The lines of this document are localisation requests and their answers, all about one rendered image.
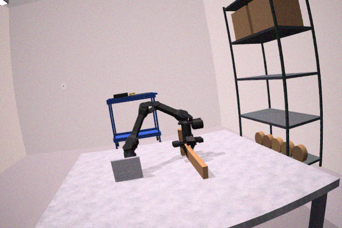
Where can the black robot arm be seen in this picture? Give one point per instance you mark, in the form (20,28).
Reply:
(182,116)

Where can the light brown wooden board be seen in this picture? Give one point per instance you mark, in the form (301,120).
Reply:
(197,162)

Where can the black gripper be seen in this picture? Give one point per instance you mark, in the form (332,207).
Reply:
(181,144)

